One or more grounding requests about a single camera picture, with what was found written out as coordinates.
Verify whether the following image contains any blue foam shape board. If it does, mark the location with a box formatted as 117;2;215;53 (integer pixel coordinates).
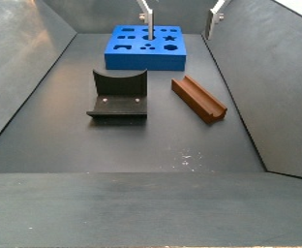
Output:
105;25;187;71

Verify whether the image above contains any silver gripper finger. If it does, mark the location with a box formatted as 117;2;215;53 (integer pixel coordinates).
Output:
137;0;153;41
203;0;226;40

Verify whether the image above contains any black curved fixture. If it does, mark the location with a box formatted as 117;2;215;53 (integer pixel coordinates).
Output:
86;71;147;118

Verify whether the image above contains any brown arch block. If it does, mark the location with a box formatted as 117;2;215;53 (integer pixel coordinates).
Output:
171;76;227;124

